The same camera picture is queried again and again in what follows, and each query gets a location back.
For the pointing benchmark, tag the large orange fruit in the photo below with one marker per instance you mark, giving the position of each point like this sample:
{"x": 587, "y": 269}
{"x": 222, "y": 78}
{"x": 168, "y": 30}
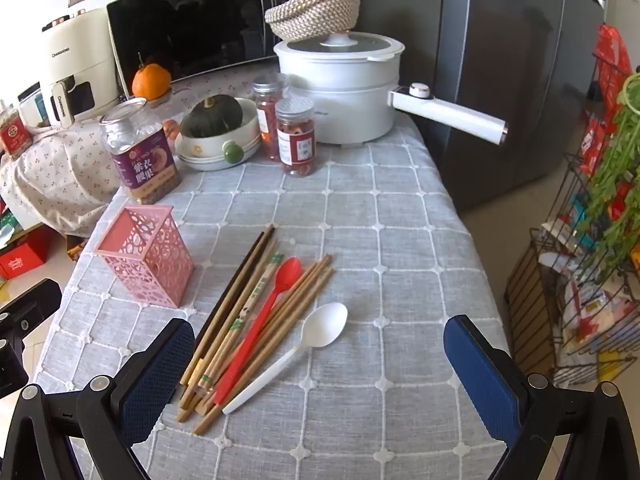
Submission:
{"x": 151, "y": 82}

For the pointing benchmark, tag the red plastic spoon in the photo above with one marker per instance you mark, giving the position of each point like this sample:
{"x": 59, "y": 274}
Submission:
{"x": 280, "y": 285}

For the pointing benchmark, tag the dried fruit jar red label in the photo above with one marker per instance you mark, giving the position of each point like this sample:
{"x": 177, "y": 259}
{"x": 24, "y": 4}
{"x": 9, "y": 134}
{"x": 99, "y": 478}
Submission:
{"x": 266, "y": 110}
{"x": 296, "y": 142}

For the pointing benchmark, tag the grey refrigerator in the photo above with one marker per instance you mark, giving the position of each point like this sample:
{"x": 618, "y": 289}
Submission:
{"x": 490, "y": 60}

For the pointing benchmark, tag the black chopstick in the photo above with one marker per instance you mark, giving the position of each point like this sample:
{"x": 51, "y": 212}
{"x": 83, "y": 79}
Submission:
{"x": 235, "y": 285}

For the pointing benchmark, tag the pink perforated utensil holder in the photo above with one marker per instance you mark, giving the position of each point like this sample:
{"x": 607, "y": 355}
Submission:
{"x": 150, "y": 260}

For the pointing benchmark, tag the green leafy vegetable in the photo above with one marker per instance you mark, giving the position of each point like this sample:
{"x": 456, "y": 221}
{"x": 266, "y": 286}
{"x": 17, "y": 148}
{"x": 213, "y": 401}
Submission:
{"x": 612, "y": 180}

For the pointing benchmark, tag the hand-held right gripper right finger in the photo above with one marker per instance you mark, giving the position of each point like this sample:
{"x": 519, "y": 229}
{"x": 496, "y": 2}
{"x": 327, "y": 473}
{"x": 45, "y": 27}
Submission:
{"x": 480, "y": 385}

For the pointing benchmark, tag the clear plastic jar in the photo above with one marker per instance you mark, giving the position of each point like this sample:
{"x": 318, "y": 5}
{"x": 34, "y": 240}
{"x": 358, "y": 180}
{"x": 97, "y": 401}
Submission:
{"x": 172, "y": 102}

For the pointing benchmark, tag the small orange fruit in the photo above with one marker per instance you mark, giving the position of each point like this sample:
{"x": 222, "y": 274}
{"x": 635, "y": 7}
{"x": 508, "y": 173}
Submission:
{"x": 170, "y": 129}

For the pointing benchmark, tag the white electric cooking pot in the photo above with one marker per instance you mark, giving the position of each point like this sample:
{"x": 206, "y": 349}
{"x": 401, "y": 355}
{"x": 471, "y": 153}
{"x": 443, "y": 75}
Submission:
{"x": 340, "y": 95}

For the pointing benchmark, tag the red snack packets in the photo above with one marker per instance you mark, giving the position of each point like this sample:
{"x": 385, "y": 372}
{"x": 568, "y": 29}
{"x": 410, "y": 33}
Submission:
{"x": 607, "y": 70}

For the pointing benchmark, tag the green pumpkin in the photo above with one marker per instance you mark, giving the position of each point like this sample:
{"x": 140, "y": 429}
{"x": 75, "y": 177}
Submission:
{"x": 212, "y": 117}

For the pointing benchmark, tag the clear storage container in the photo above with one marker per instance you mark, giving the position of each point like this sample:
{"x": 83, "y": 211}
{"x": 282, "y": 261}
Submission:
{"x": 37, "y": 105}

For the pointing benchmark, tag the white bowl with green knob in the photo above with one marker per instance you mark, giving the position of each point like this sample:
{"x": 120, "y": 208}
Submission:
{"x": 215, "y": 152}

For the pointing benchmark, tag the red cardboard box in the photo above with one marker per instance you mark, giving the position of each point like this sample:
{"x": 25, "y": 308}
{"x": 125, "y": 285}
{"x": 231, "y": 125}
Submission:
{"x": 25, "y": 260}

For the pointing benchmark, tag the black microwave oven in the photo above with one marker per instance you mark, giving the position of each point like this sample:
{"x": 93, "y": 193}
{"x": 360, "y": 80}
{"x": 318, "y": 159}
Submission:
{"x": 200, "y": 20}

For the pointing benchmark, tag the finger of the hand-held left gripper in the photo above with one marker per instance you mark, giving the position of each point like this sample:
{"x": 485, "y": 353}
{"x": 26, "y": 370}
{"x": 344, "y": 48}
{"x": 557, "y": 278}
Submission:
{"x": 35, "y": 300}

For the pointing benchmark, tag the white air fryer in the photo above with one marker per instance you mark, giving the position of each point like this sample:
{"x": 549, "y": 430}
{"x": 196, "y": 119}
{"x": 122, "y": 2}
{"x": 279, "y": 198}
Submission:
{"x": 75, "y": 50}

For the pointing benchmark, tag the red label tin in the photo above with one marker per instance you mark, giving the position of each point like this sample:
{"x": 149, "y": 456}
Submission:
{"x": 12, "y": 135}

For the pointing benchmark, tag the grey checked tablecloth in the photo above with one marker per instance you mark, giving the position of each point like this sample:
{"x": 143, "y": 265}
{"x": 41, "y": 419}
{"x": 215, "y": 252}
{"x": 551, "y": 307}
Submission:
{"x": 380, "y": 260}

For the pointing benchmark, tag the bundle of wooden chopsticks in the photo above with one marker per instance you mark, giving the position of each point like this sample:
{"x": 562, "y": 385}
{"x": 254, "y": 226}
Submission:
{"x": 295, "y": 300}

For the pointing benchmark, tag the white plastic spoon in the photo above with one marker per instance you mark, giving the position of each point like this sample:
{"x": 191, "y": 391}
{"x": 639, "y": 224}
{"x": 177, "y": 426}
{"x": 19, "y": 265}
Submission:
{"x": 325, "y": 322}

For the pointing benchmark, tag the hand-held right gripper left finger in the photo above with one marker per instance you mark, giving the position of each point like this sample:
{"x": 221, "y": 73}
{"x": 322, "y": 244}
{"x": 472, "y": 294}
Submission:
{"x": 155, "y": 375}

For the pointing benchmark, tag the purple label nut jar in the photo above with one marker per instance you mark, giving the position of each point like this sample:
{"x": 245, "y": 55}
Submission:
{"x": 142, "y": 160}

